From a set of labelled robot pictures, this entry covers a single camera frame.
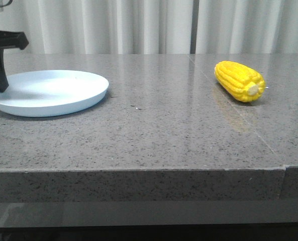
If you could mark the light blue round plate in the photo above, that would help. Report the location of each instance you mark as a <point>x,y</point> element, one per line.
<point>52,92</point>

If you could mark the white pleated curtain left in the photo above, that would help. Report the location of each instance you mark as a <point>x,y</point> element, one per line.
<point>102,27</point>

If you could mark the yellow corn cob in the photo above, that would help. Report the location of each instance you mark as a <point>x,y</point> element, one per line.
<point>242,82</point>

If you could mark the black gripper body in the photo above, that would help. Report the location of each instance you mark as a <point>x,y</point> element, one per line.
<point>11,40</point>

